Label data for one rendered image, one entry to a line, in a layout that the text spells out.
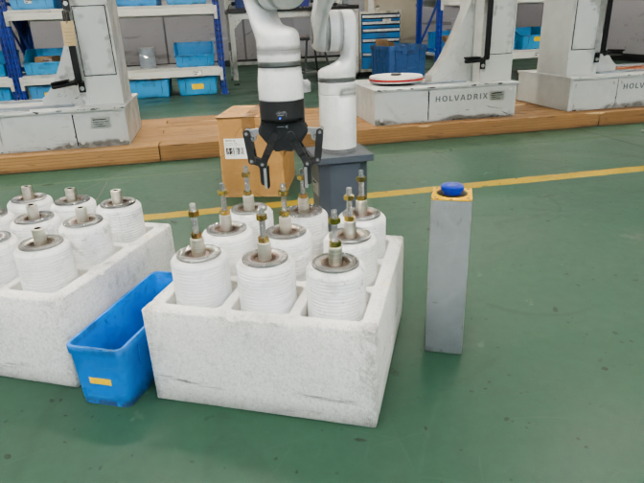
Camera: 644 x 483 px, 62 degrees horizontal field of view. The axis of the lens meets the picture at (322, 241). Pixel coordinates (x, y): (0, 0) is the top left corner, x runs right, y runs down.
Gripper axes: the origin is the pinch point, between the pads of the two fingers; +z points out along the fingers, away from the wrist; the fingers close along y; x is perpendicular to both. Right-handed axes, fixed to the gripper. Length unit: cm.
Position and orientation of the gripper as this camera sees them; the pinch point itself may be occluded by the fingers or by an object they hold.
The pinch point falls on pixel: (287, 179)
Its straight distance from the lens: 96.2
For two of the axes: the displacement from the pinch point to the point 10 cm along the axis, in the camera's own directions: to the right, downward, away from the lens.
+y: 10.0, -0.2, -0.5
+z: 0.3, 9.2, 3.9
